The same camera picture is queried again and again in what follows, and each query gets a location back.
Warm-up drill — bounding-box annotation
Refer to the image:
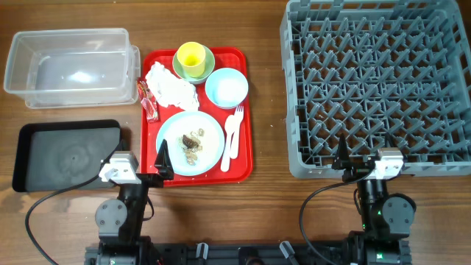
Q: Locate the food scraps and rice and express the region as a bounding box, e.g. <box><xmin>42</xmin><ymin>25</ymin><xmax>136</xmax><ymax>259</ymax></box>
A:
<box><xmin>178</xmin><ymin>128</ymin><xmax>205</xmax><ymax>166</ymax></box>

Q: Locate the light blue plate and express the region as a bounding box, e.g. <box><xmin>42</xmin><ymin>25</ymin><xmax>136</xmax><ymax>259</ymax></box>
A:
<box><xmin>155</xmin><ymin>111</ymin><xmax>225</xmax><ymax>177</ymax></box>

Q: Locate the red snack wrapper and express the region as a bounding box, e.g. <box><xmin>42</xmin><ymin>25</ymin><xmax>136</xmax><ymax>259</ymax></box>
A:
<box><xmin>137</xmin><ymin>78</ymin><xmax>159</xmax><ymax>123</ymax></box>

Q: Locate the white napkin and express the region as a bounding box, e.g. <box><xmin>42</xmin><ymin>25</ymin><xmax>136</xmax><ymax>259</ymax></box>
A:
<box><xmin>145</xmin><ymin>62</ymin><xmax>199</xmax><ymax>111</ymax></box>

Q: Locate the light blue bowl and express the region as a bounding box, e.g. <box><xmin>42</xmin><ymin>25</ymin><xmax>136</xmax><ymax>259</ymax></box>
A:
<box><xmin>205</xmin><ymin>68</ymin><xmax>249</xmax><ymax>110</ymax></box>

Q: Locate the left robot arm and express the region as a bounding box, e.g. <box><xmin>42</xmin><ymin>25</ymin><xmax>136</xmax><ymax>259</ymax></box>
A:
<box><xmin>85</xmin><ymin>141</ymin><xmax>174</xmax><ymax>265</ymax></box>

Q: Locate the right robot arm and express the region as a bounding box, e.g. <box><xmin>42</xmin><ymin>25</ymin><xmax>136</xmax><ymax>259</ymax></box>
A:
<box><xmin>332</xmin><ymin>135</ymin><xmax>417</xmax><ymax>265</ymax></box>

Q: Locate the grey dishwasher rack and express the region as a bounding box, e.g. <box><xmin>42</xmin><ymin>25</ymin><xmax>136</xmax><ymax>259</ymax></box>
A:
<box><xmin>280</xmin><ymin>1</ymin><xmax>470</xmax><ymax>179</ymax></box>

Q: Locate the clear plastic waste bin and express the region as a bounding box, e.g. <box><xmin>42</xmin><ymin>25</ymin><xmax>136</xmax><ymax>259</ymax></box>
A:
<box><xmin>4</xmin><ymin>28</ymin><xmax>141</xmax><ymax>109</ymax></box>

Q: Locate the red serving tray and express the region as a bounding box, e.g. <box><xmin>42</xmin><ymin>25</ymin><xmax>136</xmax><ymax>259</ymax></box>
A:
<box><xmin>139</xmin><ymin>46</ymin><xmax>255</xmax><ymax>188</ymax></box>

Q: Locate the white plastic spoon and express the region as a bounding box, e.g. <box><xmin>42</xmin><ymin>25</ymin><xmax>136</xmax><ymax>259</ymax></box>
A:
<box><xmin>221</xmin><ymin>115</ymin><xmax>236</xmax><ymax>172</ymax></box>

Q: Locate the white plastic fork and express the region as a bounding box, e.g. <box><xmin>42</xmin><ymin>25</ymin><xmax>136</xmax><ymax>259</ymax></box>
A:
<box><xmin>230</xmin><ymin>105</ymin><xmax>244</xmax><ymax>159</ymax></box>

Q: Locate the black rectangular tray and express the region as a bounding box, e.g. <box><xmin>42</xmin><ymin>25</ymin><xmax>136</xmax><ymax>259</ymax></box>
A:
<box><xmin>12</xmin><ymin>119</ymin><xmax>126</xmax><ymax>193</ymax></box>

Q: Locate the yellow plastic cup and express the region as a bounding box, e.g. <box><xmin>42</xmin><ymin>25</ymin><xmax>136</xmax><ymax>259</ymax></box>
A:
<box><xmin>177</xmin><ymin>42</ymin><xmax>206</xmax><ymax>77</ymax></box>

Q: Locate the green small saucer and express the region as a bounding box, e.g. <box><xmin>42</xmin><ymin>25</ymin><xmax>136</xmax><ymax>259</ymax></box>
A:
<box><xmin>172</xmin><ymin>46</ymin><xmax>216</xmax><ymax>85</ymax></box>

